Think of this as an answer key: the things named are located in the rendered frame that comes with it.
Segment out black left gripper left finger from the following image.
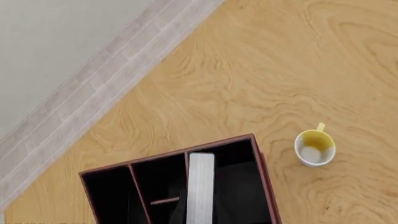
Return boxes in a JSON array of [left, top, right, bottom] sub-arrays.
[[169, 189, 189, 224]]

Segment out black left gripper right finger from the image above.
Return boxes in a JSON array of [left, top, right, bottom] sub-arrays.
[[212, 166, 266, 224]]

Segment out red-brown desk caddy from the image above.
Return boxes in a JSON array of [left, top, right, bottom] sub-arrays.
[[78, 133, 284, 224]]

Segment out white mug with yellow inside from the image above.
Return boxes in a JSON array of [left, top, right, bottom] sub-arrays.
[[293, 122, 338, 168]]

